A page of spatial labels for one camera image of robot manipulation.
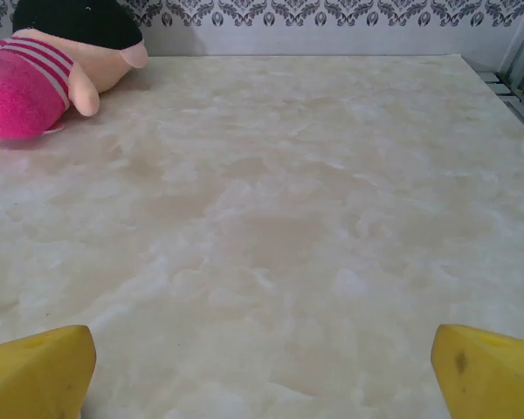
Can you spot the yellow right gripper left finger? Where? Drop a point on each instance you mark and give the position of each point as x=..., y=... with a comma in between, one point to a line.
x=35, y=375

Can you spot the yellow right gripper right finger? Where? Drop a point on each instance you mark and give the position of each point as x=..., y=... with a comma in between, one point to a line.
x=493, y=379

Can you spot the plush doll with pink dress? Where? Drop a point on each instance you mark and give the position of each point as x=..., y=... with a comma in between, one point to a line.
x=17, y=100

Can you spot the aluminium extrusion frame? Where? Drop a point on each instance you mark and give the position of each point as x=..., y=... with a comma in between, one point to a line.
x=519, y=52

